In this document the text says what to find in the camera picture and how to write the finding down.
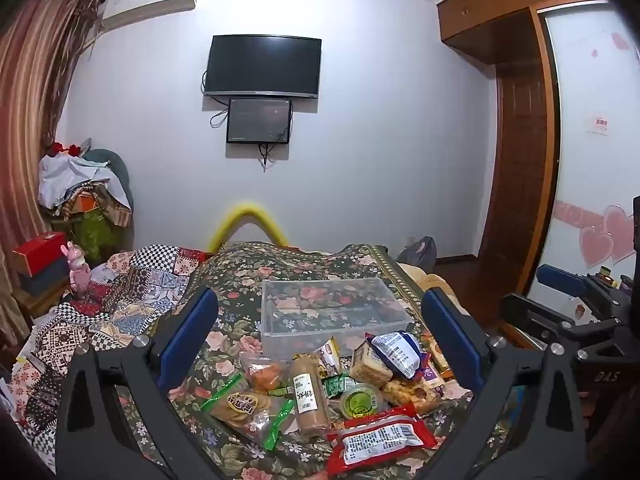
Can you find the wooden wardrobe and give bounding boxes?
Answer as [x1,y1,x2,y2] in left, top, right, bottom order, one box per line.
[435,0,640,313]

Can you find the green-edged bread bag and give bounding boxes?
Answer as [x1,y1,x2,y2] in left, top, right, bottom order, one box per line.
[207,372,296,452]

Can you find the black wall television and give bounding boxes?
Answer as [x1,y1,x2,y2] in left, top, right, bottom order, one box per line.
[203,34,322,99]

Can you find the pile of clothes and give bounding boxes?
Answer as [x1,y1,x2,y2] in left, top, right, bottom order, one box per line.
[38,139,134,227]

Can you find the green floral blanket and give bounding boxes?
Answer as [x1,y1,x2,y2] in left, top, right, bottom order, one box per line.
[115,241,503,480]

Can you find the purple snack packet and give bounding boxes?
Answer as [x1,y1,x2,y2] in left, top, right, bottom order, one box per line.
[418,363,446,387]

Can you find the white air conditioner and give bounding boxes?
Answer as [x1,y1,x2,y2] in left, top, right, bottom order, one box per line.
[99,0,202,32]

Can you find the clear plastic container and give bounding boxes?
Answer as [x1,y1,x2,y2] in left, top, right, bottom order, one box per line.
[259,276,415,362]

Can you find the pink heart stickers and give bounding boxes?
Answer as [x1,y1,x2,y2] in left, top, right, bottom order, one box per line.
[554,202,637,269]

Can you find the pale yellow cake packet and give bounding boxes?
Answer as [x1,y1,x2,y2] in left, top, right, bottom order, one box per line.
[349,343,397,387]

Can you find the small black wall monitor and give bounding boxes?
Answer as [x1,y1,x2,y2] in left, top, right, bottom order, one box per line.
[225,98,293,145]

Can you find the patchwork quilt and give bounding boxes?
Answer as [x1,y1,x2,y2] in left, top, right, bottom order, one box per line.
[10,244,209,461]

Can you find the small green packet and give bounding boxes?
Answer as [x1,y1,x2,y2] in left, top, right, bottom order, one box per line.
[323,373,357,400]

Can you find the golden pastry packet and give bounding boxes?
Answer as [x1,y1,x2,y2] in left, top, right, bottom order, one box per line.
[382,376,447,415]

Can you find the dark plastic bag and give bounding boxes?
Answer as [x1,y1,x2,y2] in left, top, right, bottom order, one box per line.
[397,235,438,271]

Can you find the wooden door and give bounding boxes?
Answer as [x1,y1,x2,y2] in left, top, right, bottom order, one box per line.
[479,61,552,267]

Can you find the dark grey box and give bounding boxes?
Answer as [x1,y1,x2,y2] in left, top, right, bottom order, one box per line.
[19,259,72,297]

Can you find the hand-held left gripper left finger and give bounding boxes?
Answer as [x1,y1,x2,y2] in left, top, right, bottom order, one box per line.
[54,287,221,480]

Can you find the striped brown curtain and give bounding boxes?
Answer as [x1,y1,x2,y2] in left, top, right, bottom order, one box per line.
[0,0,104,341]

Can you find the orange striped snack packet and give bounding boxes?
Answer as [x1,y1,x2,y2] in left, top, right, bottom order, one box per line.
[428,342,455,380]

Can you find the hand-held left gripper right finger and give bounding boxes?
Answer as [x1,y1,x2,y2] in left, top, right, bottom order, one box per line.
[421,287,587,480]

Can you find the yellow foam tube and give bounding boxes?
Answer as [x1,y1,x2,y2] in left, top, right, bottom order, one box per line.
[207,201,289,254]

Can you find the red box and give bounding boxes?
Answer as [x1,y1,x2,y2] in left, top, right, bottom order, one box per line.
[12,231,69,279]

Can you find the tan cylinder cake packet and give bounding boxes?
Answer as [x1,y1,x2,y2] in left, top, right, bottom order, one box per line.
[291,353,332,436]

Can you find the pink toy figure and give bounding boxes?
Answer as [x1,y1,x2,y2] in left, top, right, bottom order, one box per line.
[60,241,92,292]

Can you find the grey-green chair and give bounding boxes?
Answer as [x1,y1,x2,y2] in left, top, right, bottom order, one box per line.
[84,148,135,212]

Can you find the green jelly cup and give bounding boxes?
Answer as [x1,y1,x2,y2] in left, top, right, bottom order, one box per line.
[339,382,384,420]

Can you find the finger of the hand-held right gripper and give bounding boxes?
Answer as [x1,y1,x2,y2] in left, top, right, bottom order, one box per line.
[501,293,617,357]
[536,263,634,319]

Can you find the white blue snack packet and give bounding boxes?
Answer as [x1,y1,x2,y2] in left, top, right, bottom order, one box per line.
[370,331,424,379]

